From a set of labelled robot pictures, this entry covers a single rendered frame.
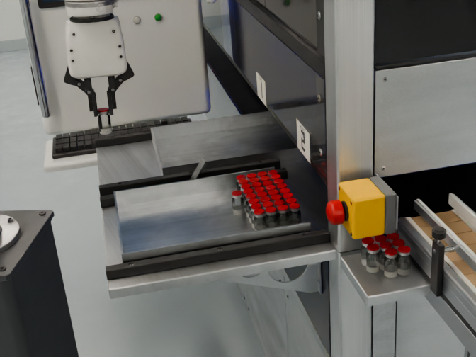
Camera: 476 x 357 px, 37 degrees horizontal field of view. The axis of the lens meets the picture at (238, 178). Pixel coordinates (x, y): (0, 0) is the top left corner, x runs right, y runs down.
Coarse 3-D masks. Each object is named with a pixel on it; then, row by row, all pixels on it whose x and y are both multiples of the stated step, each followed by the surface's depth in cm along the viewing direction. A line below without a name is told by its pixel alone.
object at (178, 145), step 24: (216, 120) 182; (240, 120) 183; (264, 120) 184; (168, 144) 177; (192, 144) 176; (216, 144) 175; (240, 144) 173; (264, 144) 172; (288, 144) 171; (168, 168) 156; (192, 168) 157
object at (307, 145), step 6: (300, 126) 137; (300, 132) 138; (306, 132) 134; (300, 138) 138; (306, 138) 134; (300, 144) 139; (306, 144) 135; (300, 150) 140; (306, 150) 136; (306, 156) 136
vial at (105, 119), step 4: (100, 112) 129; (104, 112) 129; (108, 112) 130; (100, 116) 130; (104, 116) 129; (108, 116) 130; (100, 120) 130; (104, 120) 129; (108, 120) 130; (100, 124) 130; (104, 124) 130; (108, 124) 130; (104, 128) 130; (108, 128) 130; (100, 132) 131; (104, 132) 130; (108, 132) 130
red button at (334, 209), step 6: (330, 204) 114; (336, 204) 114; (330, 210) 114; (336, 210) 113; (342, 210) 113; (330, 216) 114; (336, 216) 113; (342, 216) 114; (330, 222) 115; (336, 222) 114; (342, 222) 114
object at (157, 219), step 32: (128, 192) 147; (160, 192) 149; (192, 192) 150; (224, 192) 151; (128, 224) 141; (160, 224) 140; (192, 224) 139; (224, 224) 138; (128, 256) 124; (160, 256) 126
